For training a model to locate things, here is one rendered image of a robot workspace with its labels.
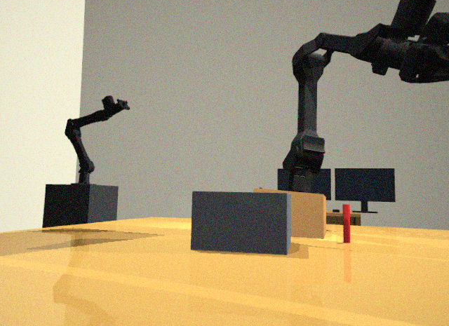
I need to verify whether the red peg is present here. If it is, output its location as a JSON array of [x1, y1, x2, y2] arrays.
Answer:
[[342, 205, 350, 243]]

